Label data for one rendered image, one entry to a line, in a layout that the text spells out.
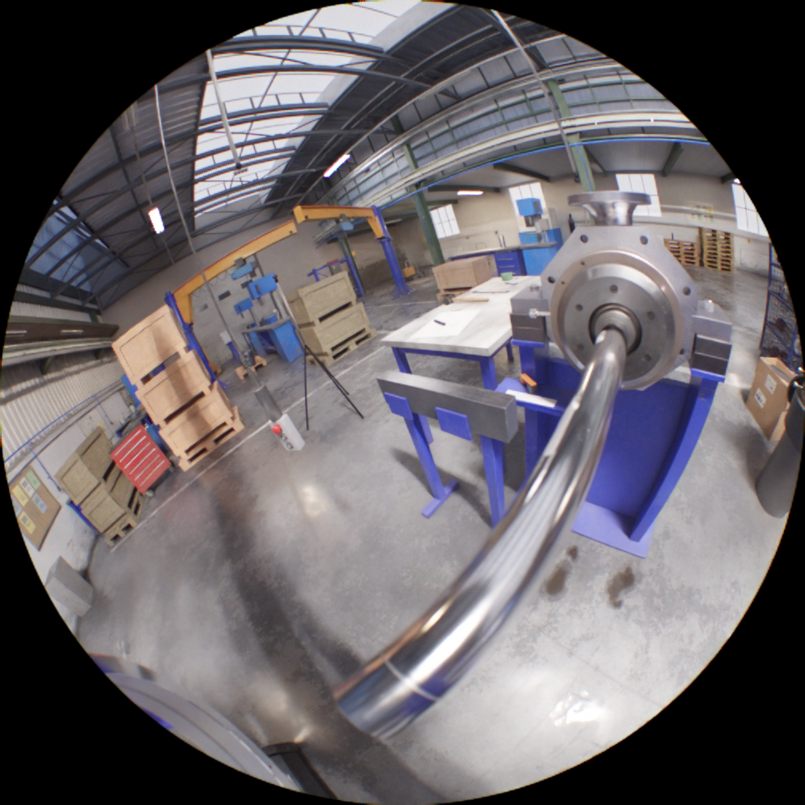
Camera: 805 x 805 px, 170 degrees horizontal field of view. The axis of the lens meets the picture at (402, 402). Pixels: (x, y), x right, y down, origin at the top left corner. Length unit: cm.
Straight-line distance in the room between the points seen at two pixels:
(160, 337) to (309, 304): 236
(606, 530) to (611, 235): 129
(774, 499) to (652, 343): 166
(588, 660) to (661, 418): 101
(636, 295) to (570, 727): 147
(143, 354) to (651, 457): 478
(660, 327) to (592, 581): 112
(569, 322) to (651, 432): 65
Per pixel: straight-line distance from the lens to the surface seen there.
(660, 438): 122
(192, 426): 420
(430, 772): 147
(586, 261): 71
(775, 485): 213
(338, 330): 469
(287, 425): 86
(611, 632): 143
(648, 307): 68
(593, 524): 156
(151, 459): 459
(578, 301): 70
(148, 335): 417
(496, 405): 81
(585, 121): 707
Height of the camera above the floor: 134
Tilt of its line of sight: 30 degrees down
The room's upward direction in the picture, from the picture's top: 21 degrees counter-clockwise
